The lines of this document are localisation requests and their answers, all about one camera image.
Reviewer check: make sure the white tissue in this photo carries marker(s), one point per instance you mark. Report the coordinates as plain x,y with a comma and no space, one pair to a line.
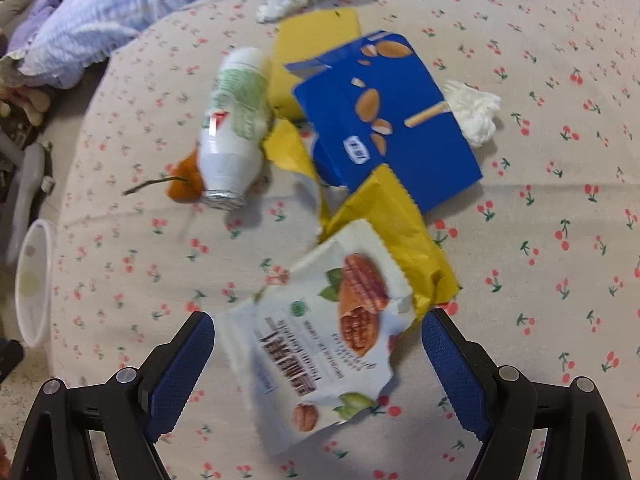
475,110

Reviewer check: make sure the white plastic basin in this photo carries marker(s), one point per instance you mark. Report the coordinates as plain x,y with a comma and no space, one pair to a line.
35,260

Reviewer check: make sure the orange fruit peel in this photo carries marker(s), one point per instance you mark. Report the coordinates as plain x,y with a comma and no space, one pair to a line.
185,180

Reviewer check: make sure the yellow sponge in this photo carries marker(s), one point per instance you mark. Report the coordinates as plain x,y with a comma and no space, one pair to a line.
310,35

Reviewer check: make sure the white plastic drink bottle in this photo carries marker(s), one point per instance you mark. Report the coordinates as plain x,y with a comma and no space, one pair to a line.
227,160

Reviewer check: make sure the white nut snack packet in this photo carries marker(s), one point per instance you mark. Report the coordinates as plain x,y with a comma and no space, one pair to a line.
310,320

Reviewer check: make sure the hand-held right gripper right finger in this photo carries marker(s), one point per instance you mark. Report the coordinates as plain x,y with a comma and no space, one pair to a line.
450,365

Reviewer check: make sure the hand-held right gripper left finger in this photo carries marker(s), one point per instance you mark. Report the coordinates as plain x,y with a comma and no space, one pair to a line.
185,360

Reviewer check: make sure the cherry print bed sheet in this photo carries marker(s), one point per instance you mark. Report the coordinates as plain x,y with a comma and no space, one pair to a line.
550,260

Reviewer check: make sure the blue checked quilt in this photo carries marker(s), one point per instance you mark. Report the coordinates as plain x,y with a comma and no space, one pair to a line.
100,15

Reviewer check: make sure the blue snack box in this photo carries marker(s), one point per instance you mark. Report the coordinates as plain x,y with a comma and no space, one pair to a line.
415,150

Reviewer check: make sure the grey chair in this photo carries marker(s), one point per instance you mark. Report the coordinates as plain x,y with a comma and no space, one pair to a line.
30,170

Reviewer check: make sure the beige plush toy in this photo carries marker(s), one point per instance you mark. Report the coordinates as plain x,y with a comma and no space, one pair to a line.
30,102

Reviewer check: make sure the yellow torn wrapper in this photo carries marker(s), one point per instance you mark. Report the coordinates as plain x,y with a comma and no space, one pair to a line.
390,220

